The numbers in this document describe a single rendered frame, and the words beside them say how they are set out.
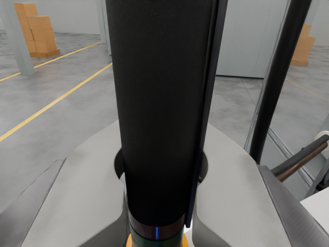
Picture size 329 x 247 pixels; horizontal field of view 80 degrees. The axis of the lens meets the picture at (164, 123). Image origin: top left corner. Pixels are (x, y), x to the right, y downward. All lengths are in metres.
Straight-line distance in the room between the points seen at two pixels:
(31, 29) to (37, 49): 0.61
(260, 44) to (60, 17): 11.74
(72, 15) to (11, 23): 8.25
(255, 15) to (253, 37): 0.49
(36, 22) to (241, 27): 6.22
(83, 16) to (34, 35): 5.89
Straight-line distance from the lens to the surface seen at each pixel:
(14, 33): 6.23
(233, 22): 5.59
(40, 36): 8.29
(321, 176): 0.89
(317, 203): 0.64
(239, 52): 5.72
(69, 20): 14.36
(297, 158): 0.30
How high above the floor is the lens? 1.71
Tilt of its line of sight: 31 degrees down
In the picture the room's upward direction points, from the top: 2 degrees clockwise
